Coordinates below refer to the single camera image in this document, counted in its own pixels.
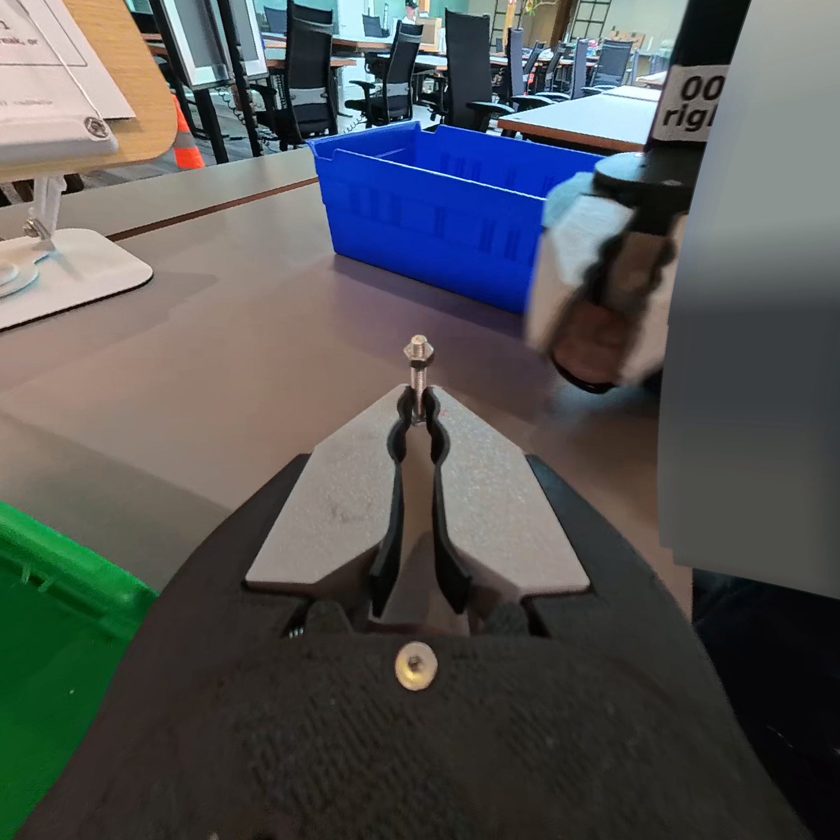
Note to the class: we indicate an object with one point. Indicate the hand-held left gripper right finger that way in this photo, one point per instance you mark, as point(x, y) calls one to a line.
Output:
point(499, 512)

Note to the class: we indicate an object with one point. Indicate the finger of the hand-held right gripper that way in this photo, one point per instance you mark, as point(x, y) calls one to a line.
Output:
point(564, 262)
point(640, 275)

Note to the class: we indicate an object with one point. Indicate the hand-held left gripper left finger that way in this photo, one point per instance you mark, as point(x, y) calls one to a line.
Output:
point(328, 512)

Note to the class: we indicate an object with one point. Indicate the silver bolt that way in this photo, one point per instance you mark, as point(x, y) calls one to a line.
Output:
point(416, 387)

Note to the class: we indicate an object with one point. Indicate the blue plastic bin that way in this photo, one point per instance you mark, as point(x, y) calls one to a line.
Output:
point(420, 223)

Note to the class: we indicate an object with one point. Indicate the silver hex nut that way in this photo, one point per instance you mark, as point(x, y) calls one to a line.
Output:
point(417, 355)

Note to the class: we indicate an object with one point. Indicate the green plastic bin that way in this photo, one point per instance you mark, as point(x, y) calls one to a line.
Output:
point(46, 656)

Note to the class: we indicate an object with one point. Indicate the person's right hand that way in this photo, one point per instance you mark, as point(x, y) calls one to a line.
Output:
point(590, 341)

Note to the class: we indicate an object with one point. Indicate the cluster of distant office chairs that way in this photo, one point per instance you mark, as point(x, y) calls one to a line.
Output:
point(610, 65)

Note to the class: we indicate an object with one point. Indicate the wooden-edged office table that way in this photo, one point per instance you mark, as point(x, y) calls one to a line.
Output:
point(577, 121)

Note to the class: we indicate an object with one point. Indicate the black office chair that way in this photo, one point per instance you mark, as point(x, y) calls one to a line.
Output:
point(308, 79)
point(403, 59)
point(469, 59)

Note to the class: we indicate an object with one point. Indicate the white sign stand base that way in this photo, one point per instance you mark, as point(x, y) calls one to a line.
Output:
point(79, 269)

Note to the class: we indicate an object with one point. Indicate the orange traffic cone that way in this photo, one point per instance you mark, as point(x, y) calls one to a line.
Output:
point(187, 148)

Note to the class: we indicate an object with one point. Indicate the grey panel on black stand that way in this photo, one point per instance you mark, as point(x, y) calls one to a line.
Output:
point(246, 33)
point(197, 39)

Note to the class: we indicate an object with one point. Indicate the wooden instruction sign board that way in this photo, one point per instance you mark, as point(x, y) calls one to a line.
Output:
point(111, 79)

